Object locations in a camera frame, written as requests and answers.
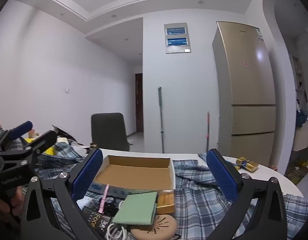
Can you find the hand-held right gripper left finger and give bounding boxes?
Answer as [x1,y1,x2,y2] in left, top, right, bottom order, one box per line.
[20,147,104,240]

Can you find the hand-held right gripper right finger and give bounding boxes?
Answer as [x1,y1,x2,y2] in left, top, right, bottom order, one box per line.
[206,148,288,240]

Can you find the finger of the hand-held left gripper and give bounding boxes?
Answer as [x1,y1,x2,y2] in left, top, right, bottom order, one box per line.
[19,130,58,165]
[0,121,34,153]

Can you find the light blue wet wipes pack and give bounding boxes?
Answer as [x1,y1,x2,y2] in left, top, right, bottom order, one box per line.
[77,196,95,211]

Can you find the black tissue pack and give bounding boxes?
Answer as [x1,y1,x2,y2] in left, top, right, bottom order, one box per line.
[83,206,112,233]

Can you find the shallow cardboard box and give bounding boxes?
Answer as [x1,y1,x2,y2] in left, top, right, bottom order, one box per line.
[93,154,176,193]

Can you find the person's left hand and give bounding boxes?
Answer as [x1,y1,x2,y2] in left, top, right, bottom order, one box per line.
[0,186,23,222]

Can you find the black foil bag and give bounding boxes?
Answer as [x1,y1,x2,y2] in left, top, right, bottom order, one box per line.
[52,125,78,143]

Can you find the pink pen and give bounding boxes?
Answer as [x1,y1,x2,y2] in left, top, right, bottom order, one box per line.
[100,183,110,213]

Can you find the blue plaid cloth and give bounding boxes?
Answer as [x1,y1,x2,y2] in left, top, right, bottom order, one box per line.
[9,140,308,240]

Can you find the dark grey chair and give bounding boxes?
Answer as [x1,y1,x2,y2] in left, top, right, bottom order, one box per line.
[91,113,130,152]

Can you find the green notebook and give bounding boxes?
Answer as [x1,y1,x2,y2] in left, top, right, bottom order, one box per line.
[112,191,158,226]

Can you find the gold cigarette box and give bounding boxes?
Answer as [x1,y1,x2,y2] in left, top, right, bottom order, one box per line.
[156,192,176,215]

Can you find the round tan disc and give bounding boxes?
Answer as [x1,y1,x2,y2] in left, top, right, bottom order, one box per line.
[130,214,178,240]

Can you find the gold refrigerator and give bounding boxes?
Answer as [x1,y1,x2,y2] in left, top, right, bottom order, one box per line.
[212,21,277,167]

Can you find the dark wooden door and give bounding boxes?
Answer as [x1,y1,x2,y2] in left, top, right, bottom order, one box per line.
[135,73,144,133]

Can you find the white cabinet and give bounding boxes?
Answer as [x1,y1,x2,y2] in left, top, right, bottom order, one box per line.
[292,116,308,152]

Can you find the hanging blue cloth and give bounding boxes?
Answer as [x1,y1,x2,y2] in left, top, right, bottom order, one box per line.
[296,110,308,128]

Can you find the white cable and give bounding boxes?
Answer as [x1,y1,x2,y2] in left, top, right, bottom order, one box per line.
[106,224,129,240]

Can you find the green grey mop handle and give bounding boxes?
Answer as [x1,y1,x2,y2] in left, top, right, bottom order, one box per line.
[158,86,165,153]

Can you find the wall electrical panel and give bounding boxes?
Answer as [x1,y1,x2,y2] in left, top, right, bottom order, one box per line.
[164,23,192,54]

